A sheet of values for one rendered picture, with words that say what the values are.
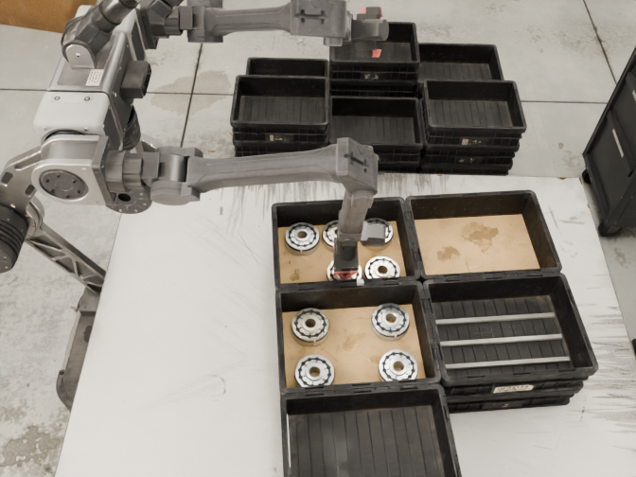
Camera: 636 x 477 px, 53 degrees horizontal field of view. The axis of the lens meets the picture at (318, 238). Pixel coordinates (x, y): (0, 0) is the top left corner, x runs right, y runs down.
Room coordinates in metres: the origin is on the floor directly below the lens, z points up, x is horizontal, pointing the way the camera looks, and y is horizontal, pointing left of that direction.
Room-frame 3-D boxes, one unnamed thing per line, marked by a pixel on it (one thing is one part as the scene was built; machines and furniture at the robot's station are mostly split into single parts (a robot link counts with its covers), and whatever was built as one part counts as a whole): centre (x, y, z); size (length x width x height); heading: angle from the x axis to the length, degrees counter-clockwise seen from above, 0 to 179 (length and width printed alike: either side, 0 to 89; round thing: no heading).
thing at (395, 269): (1.03, -0.19, 0.86); 0.10 x 0.10 x 0.01
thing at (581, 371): (0.83, -0.50, 0.92); 0.40 x 0.30 x 0.02; 96
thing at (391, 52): (2.46, -0.23, 0.37); 0.40 x 0.30 x 0.45; 90
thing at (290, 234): (1.15, 0.05, 0.86); 0.10 x 0.10 x 0.01
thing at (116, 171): (0.86, 0.39, 1.45); 0.09 x 0.08 x 0.12; 0
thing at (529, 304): (0.83, -0.50, 0.87); 0.40 x 0.30 x 0.11; 96
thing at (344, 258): (1.02, -0.08, 0.98); 0.10 x 0.07 x 0.07; 2
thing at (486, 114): (2.06, -0.63, 0.37); 0.40 x 0.30 x 0.45; 90
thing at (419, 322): (0.79, -0.10, 0.87); 0.40 x 0.30 x 0.11; 96
